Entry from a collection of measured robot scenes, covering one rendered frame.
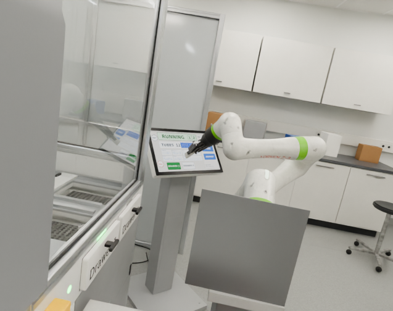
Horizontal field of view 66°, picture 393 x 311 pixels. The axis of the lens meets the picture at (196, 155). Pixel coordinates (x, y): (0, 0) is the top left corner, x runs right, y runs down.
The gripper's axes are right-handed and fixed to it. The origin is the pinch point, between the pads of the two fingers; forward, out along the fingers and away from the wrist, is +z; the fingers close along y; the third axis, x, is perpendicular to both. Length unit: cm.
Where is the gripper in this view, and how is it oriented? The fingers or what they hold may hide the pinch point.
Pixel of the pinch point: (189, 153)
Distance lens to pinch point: 168.9
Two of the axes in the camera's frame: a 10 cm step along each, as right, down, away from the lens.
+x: 2.5, 9.2, -3.2
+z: -5.6, 4.0, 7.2
